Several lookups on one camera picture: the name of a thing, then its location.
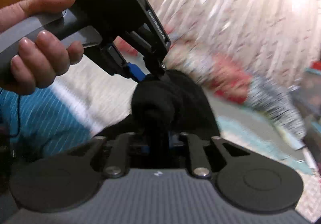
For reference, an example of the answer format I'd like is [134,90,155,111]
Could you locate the person's left hand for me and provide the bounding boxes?
[1,0,84,95]

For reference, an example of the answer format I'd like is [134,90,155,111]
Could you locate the blue grey patterned blanket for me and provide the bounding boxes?
[245,74,306,140]

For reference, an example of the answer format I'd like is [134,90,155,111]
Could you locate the floral beige curtain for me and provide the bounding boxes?
[149,0,320,87]

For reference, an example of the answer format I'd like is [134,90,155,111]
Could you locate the red floral pillow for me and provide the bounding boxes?
[115,25,253,106]

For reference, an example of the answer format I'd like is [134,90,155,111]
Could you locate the chevron patterned bedspread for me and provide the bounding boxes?
[0,38,321,222]

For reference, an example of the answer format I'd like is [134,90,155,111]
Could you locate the black pants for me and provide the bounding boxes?
[98,70,220,155]

